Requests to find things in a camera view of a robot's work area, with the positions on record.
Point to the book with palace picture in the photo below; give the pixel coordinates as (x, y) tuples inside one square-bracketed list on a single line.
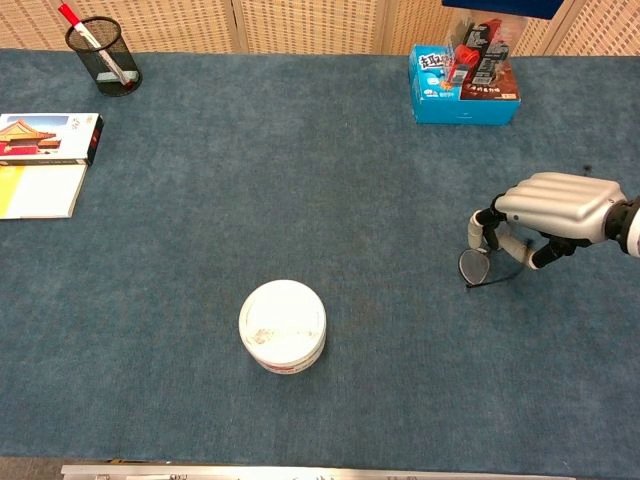
[(45, 137)]

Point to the dark blue board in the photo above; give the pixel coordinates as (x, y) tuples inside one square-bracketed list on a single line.
[(500, 7)]

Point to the silver metal rail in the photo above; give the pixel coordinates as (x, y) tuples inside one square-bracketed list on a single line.
[(300, 474)]

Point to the blue table cloth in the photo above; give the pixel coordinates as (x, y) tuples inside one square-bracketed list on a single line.
[(250, 200)]

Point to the black mesh pen holder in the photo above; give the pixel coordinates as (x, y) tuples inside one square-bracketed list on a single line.
[(117, 60)]

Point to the red and white marker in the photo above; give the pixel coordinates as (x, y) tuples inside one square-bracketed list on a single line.
[(70, 14)]

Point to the white eraser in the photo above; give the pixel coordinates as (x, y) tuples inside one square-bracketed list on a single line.
[(131, 76)]

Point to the white round plastic jar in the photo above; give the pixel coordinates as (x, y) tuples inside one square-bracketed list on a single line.
[(282, 320)]

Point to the woven folding screen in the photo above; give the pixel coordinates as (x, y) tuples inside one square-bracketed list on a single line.
[(310, 25)]

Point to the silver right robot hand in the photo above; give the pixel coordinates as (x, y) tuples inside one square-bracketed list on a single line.
[(560, 205)]

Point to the blue tissue box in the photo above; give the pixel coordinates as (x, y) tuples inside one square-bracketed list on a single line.
[(435, 107)]

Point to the dark snack packet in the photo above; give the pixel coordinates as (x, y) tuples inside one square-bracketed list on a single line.
[(492, 65)]

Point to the red snack packet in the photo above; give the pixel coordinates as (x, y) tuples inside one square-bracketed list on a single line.
[(465, 57)]

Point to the thin black metal eyeglasses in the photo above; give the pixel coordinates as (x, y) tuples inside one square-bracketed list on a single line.
[(472, 265)]

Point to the white and yellow book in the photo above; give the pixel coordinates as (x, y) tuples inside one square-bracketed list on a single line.
[(45, 192)]

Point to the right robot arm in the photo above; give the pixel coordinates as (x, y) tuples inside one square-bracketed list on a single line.
[(630, 225)]

